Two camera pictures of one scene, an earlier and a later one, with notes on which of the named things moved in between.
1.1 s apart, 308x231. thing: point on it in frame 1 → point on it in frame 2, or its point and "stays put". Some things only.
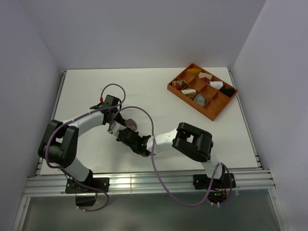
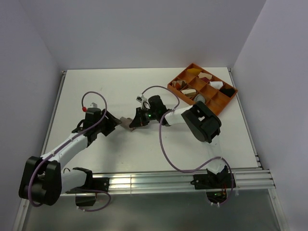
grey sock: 199,99 stays put
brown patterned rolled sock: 178,84 stays put
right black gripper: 136,133 → 139,120
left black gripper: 121,119 → 111,121
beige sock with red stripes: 131,124 stays put
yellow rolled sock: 193,71 stays put
